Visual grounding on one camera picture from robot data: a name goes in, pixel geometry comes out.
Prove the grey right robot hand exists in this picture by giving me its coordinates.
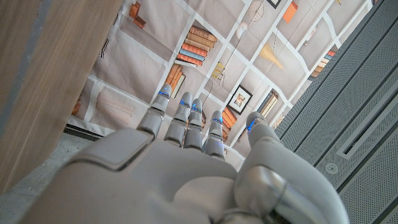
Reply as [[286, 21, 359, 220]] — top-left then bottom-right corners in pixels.
[[17, 83, 351, 224]]

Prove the printed bookshelf backdrop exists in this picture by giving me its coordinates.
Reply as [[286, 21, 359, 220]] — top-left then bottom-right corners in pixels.
[[67, 0, 374, 170]]

